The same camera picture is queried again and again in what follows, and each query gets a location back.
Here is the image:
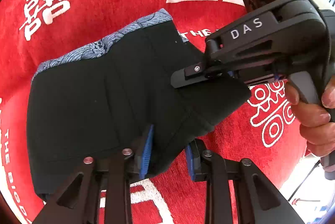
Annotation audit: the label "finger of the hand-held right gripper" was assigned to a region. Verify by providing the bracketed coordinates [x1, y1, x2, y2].
[171, 60, 236, 89]

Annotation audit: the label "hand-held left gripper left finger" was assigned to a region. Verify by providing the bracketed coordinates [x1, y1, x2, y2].
[31, 124, 155, 224]

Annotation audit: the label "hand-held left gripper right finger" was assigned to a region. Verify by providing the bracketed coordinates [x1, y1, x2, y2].
[184, 139, 305, 224]

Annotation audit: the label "person's right hand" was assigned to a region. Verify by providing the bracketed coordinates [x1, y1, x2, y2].
[284, 81, 335, 158]

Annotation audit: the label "black pants with floral trim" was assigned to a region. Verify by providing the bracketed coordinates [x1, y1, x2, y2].
[26, 8, 252, 202]

